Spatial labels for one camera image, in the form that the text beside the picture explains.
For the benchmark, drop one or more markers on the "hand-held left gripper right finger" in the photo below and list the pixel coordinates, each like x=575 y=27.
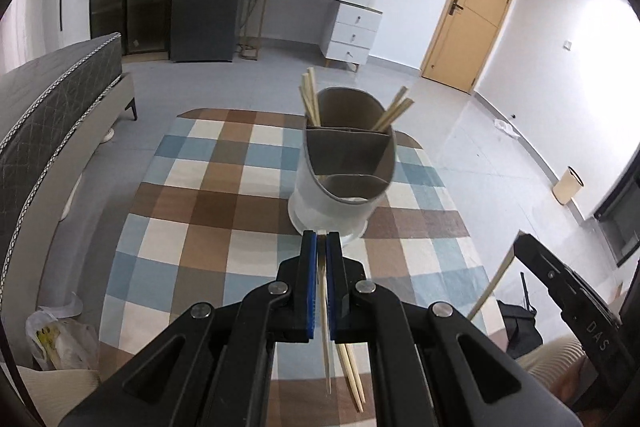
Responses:
x=332 y=287

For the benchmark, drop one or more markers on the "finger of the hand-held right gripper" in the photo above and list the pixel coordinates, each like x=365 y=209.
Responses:
x=545 y=267

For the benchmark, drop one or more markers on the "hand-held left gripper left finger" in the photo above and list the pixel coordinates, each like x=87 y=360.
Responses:
x=311 y=287

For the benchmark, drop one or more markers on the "wooden chopstick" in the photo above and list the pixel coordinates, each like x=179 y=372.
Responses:
x=353 y=393
x=315 y=97
x=359 y=384
x=392 y=107
x=492 y=282
x=400 y=113
x=307 y=102
x=326 y=357

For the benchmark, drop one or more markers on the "white utensil holder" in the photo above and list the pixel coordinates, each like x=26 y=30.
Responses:
x=325 y=202

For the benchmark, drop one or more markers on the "beige ribbed cloth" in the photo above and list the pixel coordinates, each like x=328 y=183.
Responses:
x=550 y=357

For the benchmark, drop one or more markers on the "black bag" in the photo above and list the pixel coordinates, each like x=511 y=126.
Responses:
x=520 y=332

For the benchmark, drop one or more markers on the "beige trash bin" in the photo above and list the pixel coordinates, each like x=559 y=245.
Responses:
x=567 y=187

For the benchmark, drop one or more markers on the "black television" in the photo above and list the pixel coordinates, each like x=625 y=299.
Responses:
x=622 y=217

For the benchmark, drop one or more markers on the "checked tablecloth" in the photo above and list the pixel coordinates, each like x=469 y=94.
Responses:
x=210 y=207

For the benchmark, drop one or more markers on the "white crumpled paper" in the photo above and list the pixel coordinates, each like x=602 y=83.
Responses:
x=505 y=128

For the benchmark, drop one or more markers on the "white plastic bag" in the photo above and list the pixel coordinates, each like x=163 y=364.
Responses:
x=60 y=342

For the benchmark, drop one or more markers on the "white dressing table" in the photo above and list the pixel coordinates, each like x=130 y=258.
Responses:
x=350 y=27

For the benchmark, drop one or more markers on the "wooden door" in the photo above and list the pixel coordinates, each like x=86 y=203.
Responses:
x=470 y=7

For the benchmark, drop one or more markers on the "beige pillow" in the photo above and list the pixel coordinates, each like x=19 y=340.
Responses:
x=55 y=397

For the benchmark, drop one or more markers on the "dark quilted mattress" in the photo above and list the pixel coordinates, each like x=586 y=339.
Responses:
x=45 y=107

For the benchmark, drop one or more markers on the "grey bed frame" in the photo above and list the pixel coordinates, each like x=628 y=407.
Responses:
x=107 y=107

